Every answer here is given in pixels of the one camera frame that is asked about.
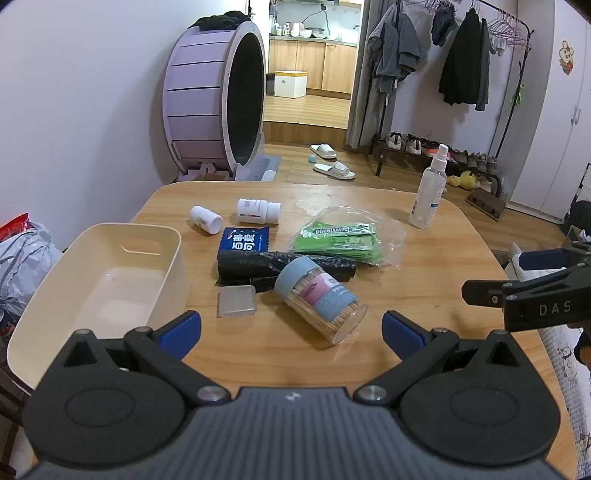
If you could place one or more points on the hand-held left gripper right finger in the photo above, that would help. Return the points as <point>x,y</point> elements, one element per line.
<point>402,328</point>

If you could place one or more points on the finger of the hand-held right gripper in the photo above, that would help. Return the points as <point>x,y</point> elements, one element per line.
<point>542,261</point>
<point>482,293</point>

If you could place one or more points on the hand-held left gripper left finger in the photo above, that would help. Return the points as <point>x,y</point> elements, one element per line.
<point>181,328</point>

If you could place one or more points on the frosted clear plastic box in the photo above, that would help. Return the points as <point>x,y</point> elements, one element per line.
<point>237,301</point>

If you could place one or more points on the cream plastic storage container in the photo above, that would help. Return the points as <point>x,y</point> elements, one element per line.
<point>106,286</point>

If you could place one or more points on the toothpick jar blue lid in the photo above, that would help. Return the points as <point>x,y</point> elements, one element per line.
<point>318,297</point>

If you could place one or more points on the black garbage bag roll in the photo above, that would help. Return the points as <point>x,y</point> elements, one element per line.
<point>249,270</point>

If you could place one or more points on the clear bag of green packets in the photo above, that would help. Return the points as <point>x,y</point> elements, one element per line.
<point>344,240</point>

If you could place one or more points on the brown cardboard scratcher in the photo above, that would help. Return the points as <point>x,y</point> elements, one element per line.
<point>485,205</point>

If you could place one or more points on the printed bed sheet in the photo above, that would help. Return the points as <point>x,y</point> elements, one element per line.
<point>570,392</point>

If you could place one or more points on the blue foil packet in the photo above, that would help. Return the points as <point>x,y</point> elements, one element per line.
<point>242,241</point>

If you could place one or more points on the small white pill bottle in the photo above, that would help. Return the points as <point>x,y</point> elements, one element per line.
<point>206,219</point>

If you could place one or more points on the clear spray bottle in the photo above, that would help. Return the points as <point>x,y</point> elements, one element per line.
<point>429,194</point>

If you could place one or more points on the yellow plush toy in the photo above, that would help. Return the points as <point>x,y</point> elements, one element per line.
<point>461,181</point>

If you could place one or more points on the white wardrobe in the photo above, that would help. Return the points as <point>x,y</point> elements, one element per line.
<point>554,138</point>

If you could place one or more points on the white pill bottle red label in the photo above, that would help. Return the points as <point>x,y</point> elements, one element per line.
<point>256,210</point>

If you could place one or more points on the row of shoes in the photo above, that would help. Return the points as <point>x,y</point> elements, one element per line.
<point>415,143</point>

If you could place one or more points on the grey plastic bag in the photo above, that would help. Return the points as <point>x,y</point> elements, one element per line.
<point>23,272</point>

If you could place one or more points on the white slipper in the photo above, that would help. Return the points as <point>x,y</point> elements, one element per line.
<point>324,150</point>
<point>334,170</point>

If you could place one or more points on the grey floor mat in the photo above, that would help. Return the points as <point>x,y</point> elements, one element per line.
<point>263,168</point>

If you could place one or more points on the red plastic bag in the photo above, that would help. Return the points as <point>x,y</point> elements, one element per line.
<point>16,226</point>

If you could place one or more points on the black clothes rack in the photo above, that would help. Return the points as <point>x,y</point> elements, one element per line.
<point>524,60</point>

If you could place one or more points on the grey hanging curtain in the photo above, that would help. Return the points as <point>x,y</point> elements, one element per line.
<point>364,120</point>

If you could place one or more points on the black hanging coat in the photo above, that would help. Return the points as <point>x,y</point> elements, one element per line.
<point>464,60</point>

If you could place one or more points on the purple cat exercise wheel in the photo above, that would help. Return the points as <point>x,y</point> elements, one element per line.
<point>196,101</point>

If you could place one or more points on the pink clothes hangers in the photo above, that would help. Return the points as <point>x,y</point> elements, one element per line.
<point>508,27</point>

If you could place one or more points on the dark blue hanging garment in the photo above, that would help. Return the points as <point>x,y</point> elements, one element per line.
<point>443,25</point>

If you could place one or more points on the grey hanging jacket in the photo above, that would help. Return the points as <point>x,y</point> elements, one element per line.
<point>399,46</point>

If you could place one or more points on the white foam box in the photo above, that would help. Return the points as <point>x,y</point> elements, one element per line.
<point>290,84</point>

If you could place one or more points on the wooden kitchen cabinet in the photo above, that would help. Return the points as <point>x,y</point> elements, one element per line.
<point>318,64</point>

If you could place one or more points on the black cloth on wheel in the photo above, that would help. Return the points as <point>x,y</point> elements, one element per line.
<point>221,21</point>

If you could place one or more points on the cartoon wall sticker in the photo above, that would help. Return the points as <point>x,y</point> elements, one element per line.
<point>567,56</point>

